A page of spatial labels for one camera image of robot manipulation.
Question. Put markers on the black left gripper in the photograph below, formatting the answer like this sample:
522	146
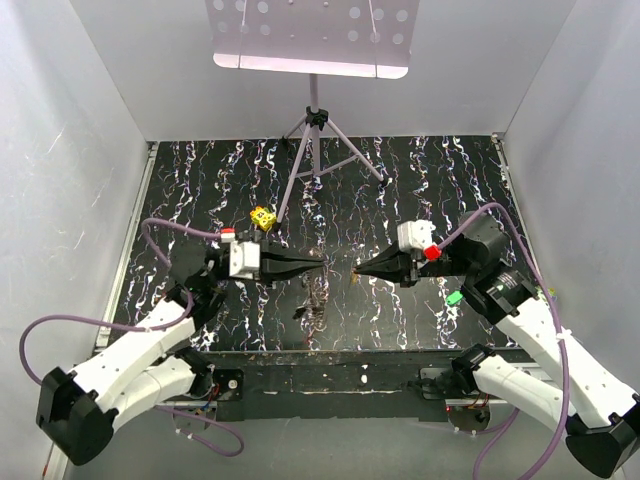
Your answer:
273	266

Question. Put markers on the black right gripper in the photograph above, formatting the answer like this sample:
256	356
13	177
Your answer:
391	264

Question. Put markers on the metal key ring disc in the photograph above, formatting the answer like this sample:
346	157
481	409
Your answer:
317	288

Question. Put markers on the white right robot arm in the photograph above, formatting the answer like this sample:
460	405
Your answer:
594	413

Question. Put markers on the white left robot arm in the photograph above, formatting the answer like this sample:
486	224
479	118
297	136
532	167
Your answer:
80	410

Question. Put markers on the yellow toy block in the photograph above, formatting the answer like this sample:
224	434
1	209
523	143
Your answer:
263	218

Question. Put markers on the green tag key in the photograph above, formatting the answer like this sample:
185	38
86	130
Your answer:
454	298

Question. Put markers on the lilac music stand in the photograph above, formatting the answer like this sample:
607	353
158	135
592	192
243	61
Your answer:
360	39

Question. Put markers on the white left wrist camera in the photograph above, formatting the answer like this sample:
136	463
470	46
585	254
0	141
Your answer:
244	253

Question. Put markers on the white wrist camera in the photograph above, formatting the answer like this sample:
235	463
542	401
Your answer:
417	236
244	253

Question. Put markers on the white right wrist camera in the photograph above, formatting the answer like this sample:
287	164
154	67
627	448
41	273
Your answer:
417	236

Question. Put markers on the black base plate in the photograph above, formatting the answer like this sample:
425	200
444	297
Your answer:
337	384

